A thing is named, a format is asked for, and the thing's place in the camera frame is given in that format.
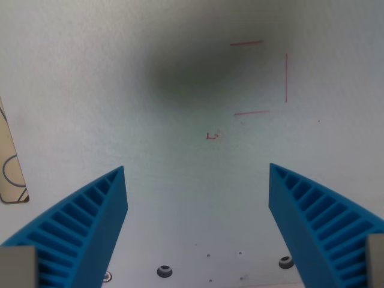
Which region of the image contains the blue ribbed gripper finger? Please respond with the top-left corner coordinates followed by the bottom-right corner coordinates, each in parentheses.
top-left (0, 165), bottom-right (129, 288)
top-left (268, 163), bottom-right (384, 288)

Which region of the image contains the beige board with blue lines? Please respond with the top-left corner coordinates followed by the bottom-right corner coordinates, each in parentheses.
top-left (0, 96), bottom-right (30, 203)

